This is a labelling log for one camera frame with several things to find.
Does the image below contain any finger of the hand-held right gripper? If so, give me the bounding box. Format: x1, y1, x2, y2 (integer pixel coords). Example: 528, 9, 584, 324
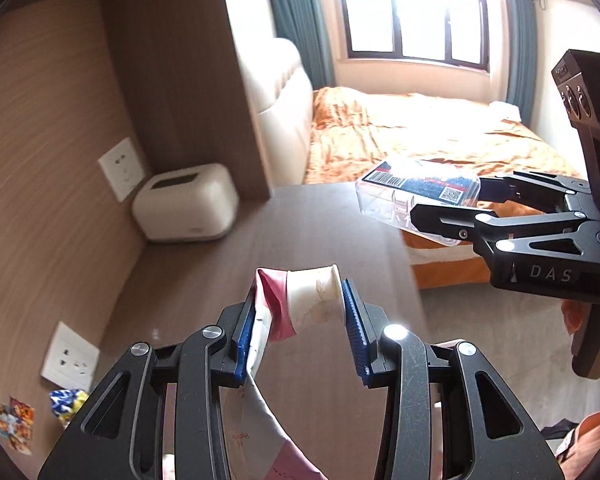
409, 202, 600, 261
480, 171, 591, 213

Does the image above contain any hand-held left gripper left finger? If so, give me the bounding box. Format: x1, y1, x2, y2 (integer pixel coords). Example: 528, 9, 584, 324
37, 287, 261, 480

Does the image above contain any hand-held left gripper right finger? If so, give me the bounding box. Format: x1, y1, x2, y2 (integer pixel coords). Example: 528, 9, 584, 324
341, 278, 566, 480

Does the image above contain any clear plastic box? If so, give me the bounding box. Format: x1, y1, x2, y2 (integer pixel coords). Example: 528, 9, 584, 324
355, 158, 482, 247

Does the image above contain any pink white paper wrapper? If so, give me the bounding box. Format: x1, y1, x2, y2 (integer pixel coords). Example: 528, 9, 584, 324
222, 263, 343, 480

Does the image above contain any white cloth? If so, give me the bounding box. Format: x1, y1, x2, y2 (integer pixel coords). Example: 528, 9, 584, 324
489, 101, 523, 122

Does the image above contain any bed with orange blanket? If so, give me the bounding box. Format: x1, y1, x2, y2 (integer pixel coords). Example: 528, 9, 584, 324
302, 86, 588, 291

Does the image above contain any teal curtain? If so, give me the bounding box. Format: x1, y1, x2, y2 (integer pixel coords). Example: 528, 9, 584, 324
497, 0, 537, 121
262, 0, 337, 88

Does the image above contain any cream tissue box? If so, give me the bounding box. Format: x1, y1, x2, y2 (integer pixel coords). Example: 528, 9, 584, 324
132, 163, 239, 244

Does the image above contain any purple yellow snack wrapper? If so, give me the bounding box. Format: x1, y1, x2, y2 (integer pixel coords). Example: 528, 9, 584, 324
48, 388, 90, 429

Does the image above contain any cream padded headboard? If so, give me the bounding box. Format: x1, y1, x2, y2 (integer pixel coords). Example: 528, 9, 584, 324
240, 37, 315, 186

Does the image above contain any dark framed window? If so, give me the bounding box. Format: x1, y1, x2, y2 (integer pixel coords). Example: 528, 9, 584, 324
336, 0, 491, 68

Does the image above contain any orange brown cloth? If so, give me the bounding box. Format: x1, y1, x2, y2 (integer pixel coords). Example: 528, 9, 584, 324
555, 410, 600, 473

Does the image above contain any white wall socket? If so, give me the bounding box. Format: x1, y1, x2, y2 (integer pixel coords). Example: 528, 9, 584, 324
98, 136, 146, 203
40, 321, 101, 392

